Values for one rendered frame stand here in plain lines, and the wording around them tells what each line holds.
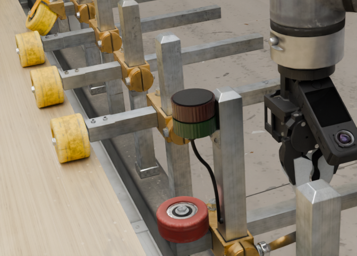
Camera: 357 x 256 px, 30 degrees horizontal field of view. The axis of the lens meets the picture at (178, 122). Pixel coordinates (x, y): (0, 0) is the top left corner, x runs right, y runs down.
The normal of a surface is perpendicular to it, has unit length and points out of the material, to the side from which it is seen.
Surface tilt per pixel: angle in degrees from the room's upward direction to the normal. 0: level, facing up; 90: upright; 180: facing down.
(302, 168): 90
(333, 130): 30
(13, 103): 0
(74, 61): 0
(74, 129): 47
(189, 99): 0
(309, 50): 90
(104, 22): 90
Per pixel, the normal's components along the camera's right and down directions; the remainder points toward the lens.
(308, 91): 0.06, -0.55
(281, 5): -0.78, 0.34
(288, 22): -0.61, 0.40
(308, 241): -0.94, 0.22
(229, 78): -0.07, -0.88
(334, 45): 0.55, 0.34
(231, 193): 0.33, 0.41
